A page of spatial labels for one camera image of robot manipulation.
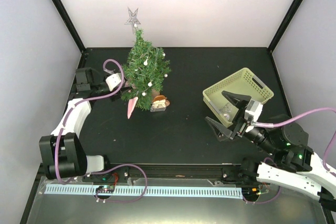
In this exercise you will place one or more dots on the pink cone ornament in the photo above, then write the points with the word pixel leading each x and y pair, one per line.
pixel 131 106

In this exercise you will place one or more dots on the small green christmas tree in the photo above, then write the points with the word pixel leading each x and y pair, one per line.
pixel 145 69

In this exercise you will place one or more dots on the clear battery box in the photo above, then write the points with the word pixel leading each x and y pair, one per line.
pixel 158 108

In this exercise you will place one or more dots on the green plastic basket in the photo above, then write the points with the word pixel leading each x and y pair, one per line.
pixel 243 81

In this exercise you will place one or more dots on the black aluminium rail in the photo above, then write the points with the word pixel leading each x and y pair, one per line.
pixel 170 172

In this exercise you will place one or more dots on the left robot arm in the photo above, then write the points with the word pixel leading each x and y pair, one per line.
pixel 63 156

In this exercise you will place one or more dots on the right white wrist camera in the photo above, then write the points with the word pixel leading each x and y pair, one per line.
pixel 252 113

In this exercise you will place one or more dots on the brown white plush ornament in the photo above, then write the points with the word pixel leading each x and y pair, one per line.
pixel 162 100

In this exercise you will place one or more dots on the silver star tree topper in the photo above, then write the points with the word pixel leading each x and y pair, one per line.
pixel 133 20

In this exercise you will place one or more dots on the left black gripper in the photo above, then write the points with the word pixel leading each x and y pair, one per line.
pixel 116 96

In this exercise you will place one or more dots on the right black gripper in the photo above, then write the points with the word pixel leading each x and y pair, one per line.
pixel 241 105

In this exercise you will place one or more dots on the small circuit board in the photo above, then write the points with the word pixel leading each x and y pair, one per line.
pixel 105 189

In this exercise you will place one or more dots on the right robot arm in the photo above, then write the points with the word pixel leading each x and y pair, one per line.
pixel 293 165

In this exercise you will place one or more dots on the pink star ornament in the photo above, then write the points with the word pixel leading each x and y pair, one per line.
pixel 127 85

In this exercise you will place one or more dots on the light blue slotted cable duct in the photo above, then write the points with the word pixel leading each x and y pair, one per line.
pixel 150 191

